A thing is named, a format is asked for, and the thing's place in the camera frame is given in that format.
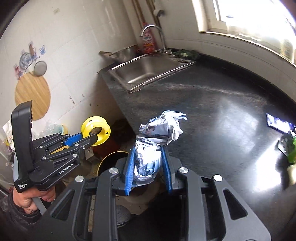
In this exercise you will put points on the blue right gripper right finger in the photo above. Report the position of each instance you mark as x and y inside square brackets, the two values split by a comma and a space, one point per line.
[166, 170]

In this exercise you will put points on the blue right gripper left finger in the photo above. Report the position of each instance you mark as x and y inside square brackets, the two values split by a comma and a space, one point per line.
[129, 171]

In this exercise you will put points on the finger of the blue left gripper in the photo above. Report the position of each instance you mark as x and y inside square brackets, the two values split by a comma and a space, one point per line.
[72, 139]
[60, 149]

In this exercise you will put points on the yellow tape spool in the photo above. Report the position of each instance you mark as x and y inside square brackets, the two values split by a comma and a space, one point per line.
[98, 126]

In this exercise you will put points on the blue white paper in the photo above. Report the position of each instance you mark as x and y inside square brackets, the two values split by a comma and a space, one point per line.
[158, 132]

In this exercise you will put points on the black gold-rimmed trash bin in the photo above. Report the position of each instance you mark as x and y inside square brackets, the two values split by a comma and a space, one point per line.
[110, 161]

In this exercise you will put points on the left hand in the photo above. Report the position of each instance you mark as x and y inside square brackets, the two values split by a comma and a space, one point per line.
[25, 201]

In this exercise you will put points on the round wooden cutting board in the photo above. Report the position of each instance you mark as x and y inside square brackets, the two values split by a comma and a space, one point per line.
[32, 88]

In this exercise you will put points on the round metal strainer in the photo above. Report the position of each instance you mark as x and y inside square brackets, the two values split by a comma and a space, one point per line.
[40, 68]

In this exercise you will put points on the stainless steel sink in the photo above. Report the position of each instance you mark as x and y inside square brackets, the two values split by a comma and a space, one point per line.
[146, 69]

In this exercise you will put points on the steel bowl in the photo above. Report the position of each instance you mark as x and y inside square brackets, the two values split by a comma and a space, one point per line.
[121, 56]

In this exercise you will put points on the chrome faucet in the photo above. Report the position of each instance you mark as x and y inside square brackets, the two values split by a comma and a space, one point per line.
[159, 37]

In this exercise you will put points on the red detergent bottle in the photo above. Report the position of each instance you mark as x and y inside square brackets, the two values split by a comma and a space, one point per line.
[148, 42]

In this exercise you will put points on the dark green rag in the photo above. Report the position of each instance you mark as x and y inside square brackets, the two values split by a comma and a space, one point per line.
[186, 54]

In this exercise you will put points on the green carton box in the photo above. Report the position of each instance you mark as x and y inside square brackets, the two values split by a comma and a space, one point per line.
[288, 145]

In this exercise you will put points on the blue snack wrapper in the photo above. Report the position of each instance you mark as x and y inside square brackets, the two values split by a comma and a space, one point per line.
[279, 125]

